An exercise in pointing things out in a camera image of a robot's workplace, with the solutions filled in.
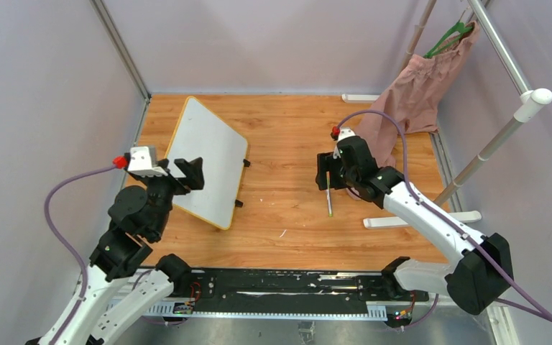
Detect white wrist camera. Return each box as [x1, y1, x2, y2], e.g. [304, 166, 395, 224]
[336, 127, 356, 142]
[127, 145, 164, 177]

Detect white green marker pen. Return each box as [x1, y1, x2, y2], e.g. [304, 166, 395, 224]
[326, 173, 333, 217]

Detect yellow-framed whiteboard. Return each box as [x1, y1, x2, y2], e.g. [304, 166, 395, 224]
[166, 96, 249, 230]

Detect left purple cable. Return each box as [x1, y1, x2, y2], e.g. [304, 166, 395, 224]
[43, 155, 130, 345]

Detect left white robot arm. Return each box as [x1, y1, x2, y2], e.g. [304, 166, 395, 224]
[28, 152, 205, 344]

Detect white metal clothes rack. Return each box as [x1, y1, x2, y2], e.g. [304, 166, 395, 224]
[341, 0, 552, 231]

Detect green clothes hanger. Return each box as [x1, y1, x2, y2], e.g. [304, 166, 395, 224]
[423, 21, 474, 59]

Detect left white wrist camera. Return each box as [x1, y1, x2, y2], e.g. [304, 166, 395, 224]
[127, 145, 164, 177]

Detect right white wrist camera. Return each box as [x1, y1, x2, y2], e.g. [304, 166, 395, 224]
[336, 127, 356, 142]

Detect pink cloth shorts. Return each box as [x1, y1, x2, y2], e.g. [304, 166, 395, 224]
[354, 21, 481, 167]

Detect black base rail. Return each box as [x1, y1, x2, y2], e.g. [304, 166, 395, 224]
[106, 266, 432, 329]

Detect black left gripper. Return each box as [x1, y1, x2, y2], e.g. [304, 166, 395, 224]
[137, 155, 204, 237]

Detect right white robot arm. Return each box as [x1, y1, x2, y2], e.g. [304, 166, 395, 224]
[316, 135, 513, 315]

